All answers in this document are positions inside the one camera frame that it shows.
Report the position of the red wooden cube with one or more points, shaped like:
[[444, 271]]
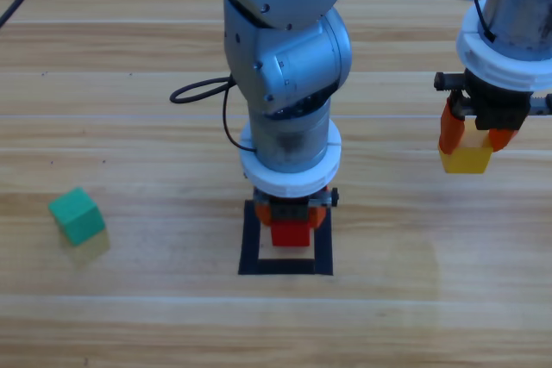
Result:
[[290, 234]]

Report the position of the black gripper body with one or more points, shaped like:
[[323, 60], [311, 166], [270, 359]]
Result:
[[500, 109], [288, 209]]

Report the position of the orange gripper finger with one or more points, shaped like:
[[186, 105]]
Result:
[[262, 213], [450, 135], [500, 139], [316, 217]]

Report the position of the black tape square outline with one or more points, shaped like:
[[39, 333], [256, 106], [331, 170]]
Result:
[[249, 247]]

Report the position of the green wooden cube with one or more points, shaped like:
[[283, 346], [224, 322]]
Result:
[[77, 217]]

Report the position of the yellow wooden cube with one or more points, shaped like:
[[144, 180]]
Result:
[[468, 159]]

